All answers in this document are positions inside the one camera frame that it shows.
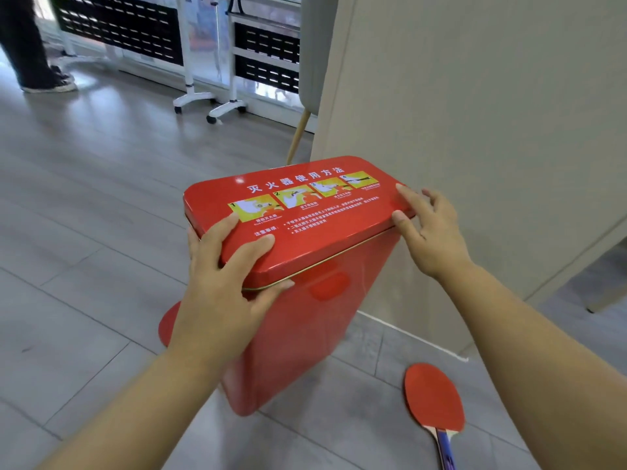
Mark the red paddle with red-black handle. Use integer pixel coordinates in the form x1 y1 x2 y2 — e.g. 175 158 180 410
157 300 183 349

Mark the person's right hand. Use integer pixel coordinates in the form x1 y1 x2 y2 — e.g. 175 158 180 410
391 183 475 285

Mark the person's left hand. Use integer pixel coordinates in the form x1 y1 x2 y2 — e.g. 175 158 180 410
166 212 296 383

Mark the red paddle with purple handle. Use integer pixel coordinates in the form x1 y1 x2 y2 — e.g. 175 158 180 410
403 362 466 470

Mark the red fire extinguisher box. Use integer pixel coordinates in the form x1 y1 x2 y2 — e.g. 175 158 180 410
182 155 416 418

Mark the white folding table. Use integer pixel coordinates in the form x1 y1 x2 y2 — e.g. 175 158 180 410
46 0 219 115
205 0 302 125

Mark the person's right forearm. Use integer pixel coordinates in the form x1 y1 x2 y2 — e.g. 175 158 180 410
438 261 627 470

